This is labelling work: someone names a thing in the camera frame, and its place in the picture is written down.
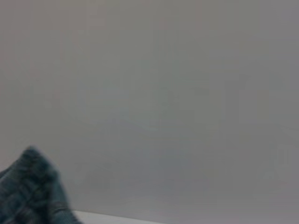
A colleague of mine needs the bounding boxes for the blue denim shorts with cartoon print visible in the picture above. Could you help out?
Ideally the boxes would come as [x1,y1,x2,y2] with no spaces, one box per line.
[0,146,83,224]

